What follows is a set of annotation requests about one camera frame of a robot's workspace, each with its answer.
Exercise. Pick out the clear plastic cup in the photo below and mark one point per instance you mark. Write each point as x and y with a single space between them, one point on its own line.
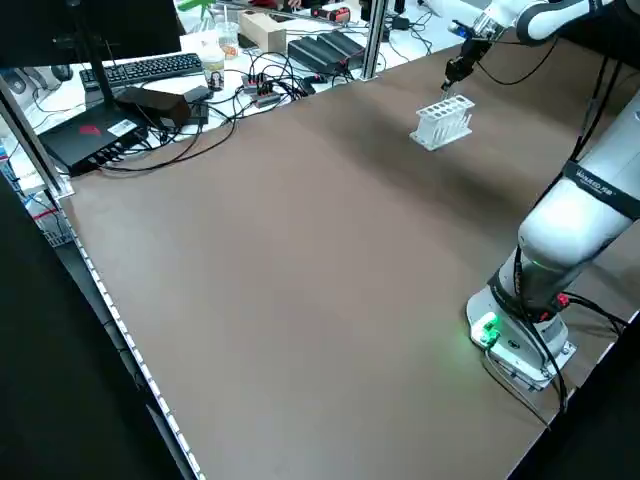
229 42

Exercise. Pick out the white test tube rack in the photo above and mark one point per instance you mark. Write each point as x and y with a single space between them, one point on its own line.
430 125

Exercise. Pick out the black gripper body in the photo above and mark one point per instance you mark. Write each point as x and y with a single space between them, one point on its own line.
475 52

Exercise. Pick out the small black power adapter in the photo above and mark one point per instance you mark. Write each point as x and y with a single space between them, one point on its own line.
197 95

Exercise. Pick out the black usb hub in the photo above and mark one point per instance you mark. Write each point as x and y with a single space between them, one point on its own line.
257 81
267 98

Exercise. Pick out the black box with red logo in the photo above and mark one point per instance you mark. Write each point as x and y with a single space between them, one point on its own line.
85 142

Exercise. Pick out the red and black tool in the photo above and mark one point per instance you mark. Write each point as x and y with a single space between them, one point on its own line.
330 13

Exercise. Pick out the black computer monitor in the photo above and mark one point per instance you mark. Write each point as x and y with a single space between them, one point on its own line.
125 25

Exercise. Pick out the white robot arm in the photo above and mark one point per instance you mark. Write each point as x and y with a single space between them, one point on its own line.
565 240

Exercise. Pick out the black power supply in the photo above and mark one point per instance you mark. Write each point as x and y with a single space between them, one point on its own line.
345 45
310 52

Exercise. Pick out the dark brown power brick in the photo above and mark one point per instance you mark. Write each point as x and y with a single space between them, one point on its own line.
160 107

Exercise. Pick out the green plastic item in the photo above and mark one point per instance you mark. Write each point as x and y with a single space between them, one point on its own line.
195 5

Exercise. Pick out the cardboard box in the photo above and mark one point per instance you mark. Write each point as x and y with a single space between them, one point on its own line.
262 32

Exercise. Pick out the black keyboard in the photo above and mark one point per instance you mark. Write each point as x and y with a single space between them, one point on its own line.
145 67

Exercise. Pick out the aluminium frame post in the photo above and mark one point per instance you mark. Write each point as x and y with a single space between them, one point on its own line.
375 40
30 135

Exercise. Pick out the black computer mouse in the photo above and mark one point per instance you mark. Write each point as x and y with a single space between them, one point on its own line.
61 72

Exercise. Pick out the black plug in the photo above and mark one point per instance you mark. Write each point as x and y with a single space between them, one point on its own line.
314 85

